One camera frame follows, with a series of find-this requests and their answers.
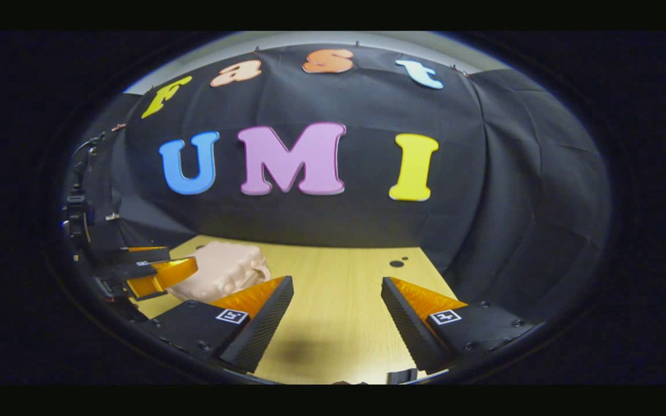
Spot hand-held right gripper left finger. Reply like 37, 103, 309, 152
139, 276, 294, 373

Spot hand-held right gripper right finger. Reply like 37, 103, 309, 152
380, 277, 545, 375

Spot black backdrop cloth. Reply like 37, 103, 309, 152
61, 43, 611, 324

